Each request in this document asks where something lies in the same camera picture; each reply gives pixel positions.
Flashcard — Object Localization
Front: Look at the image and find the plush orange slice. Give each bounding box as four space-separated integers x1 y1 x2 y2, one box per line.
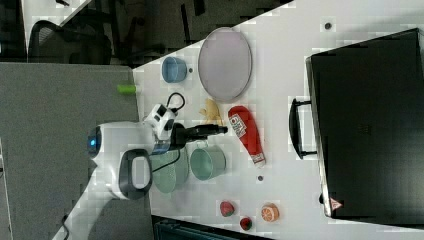
261 203 280 222

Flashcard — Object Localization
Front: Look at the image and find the yellow plush banana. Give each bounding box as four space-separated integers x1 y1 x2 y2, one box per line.
199 99 224 126

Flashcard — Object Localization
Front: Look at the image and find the black office chair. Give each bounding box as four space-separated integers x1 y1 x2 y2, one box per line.
28 20 112 65

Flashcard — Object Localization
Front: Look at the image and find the small red plush strawberry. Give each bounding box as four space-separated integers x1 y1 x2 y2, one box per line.
240 217 252 231

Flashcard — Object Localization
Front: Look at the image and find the green cylinder object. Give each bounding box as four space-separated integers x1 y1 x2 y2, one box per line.
117 85 137 95

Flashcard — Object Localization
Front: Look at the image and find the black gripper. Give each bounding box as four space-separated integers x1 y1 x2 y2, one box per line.
169 123 228 150

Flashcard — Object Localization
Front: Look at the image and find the green mug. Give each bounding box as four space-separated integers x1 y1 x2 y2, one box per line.
190 142 226 181

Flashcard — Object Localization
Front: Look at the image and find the black camera cable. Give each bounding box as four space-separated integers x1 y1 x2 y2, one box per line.
165 92 186 113

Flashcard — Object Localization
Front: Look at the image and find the red plush ketchup bottle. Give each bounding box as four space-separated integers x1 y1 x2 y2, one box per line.
228 106 266 168

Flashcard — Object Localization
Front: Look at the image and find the black toaster oven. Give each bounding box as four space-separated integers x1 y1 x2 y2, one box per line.
305 28 424 229

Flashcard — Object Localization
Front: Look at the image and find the round grey plate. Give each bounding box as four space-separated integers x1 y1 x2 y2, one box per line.
198 27 252 102

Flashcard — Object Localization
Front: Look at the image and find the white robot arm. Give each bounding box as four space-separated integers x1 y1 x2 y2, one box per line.
52 120 228 240

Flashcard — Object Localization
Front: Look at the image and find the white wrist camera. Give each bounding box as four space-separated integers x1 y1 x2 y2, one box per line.
144 104 177 140

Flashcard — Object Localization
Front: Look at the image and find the blue cup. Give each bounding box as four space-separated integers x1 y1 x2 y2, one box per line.
162 57 187 83

